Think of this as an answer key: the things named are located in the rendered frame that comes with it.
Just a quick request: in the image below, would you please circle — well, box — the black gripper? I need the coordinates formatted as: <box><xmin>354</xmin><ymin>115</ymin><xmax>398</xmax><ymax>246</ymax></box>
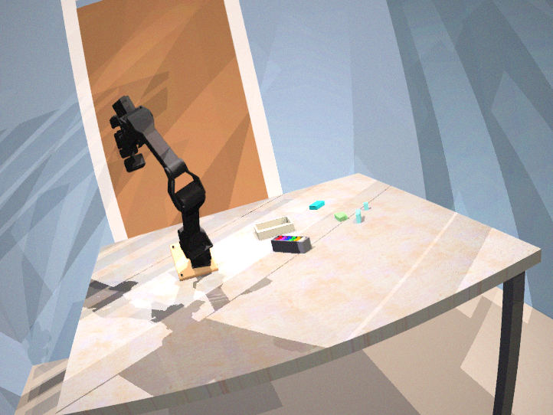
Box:
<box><xmin>110</xmin><ymin>114</ymin><xmax>146</xmax><ymax>173</ymax></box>

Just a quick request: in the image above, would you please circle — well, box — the white square tray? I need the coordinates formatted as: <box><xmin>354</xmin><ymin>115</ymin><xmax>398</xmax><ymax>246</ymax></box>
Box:
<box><xmin>254</xmin><ymin>216</ymin><xmax>295</xmax><ymax>240</ymax></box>

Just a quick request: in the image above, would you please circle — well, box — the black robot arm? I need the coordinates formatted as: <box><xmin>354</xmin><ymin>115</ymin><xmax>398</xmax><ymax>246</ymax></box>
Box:
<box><xmin>112</xmin><ymin>96</ymin><xmax>214</xmax><ymax>269</ymax></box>

